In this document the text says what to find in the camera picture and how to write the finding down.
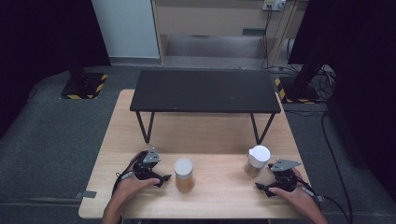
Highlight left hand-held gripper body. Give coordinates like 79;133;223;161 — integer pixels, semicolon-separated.
133;147;163;181

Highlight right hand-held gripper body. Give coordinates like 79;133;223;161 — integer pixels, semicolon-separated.
268;158;303;192

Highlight orange spice jar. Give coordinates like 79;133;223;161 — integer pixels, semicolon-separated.
173;157;195;193

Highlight brown spice jar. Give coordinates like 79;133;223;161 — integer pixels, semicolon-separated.
244;145;272;178

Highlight black shelf riser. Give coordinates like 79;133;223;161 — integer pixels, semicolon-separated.
129;69;282;145

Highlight person's right hand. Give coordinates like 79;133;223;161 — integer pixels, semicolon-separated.
268;167;314;213

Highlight person's left hand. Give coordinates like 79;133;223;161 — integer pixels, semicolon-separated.
115;176;161;205

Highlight grey tape strip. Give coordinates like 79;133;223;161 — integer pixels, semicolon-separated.
74;189;98;200

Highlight dark curtain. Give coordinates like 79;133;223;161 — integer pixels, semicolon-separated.
0;0;112;139
288;0;396;195

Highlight wooden cabinet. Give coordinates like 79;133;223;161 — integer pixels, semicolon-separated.
150;0;310;67

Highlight white power strip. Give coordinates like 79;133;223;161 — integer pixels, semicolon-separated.
262;0;287;12

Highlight left hand-held gripper cable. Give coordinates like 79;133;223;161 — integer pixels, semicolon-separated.
111;151;145;198

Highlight hand-held gripper cable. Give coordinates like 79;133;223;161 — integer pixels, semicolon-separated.
111;151;145;198
297;108;355;224

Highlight right hand-held gripper cable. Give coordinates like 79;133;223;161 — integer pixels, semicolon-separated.
297;108;355;224

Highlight tangled black floor cables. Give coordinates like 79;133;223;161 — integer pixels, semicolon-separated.
311;64;338;104

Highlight black power cables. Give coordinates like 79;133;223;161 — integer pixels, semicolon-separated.
260;8;292;72

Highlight white wall panel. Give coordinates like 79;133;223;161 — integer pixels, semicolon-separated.
91;0;161;60

